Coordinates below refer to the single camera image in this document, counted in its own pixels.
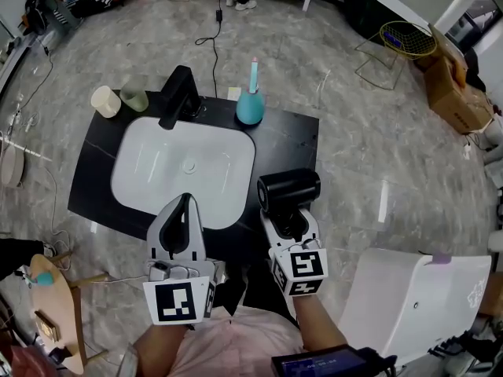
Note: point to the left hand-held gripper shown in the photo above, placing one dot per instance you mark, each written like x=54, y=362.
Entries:
x=175, y=301

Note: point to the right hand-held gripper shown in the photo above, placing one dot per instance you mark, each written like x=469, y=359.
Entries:
x=304, y=267

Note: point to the black hair dryer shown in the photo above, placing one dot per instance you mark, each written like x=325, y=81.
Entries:
x=291, y=187

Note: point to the black vanity with white sink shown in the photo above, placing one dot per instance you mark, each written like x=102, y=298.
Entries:
x=283, y=143

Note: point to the person's right forearm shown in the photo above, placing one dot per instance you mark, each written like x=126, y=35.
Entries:
x=318, y=324

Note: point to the person's left forearm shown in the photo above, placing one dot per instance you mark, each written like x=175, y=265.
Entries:
x=157, y=352

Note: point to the white plastic tub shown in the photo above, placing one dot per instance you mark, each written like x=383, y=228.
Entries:
x=393, y=301

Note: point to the person's pink clothing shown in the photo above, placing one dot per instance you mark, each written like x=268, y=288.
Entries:
x=236, y=348

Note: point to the teal toothbrush holder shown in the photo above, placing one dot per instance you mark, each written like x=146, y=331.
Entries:
x=44, y=279
x=250, y=108

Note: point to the black display device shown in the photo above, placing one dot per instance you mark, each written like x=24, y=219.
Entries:
x=322, y=363

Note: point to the round wooden table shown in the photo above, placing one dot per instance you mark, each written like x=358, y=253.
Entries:
x=59, y=308

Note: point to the black faucet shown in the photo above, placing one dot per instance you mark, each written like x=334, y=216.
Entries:
x=181, y=92

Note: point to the green frosted cup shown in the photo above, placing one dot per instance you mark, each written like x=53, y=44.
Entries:
x=134, y=96

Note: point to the purple block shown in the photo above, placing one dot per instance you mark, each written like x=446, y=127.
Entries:
x=441, y=257

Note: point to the white cup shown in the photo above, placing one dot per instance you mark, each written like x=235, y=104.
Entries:
x=105, y=102

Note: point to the brown box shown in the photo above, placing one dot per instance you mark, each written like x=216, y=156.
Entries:
x=47, y=324

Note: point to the beige round stool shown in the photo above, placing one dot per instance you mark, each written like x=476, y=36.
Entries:
x=9, y=163

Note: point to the white power strip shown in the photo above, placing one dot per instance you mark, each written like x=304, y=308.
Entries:
x=467, y=151

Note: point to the large cardboard box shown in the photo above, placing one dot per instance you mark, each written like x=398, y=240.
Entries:
x=456, y=104

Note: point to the dark freestanding bathtub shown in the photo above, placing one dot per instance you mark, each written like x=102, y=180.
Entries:
x=373, y=2

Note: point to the black standing fan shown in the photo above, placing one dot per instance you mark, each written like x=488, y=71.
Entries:
x=37, y=14

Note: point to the black framed door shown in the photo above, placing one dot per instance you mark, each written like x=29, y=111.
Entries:
x=467, y=26

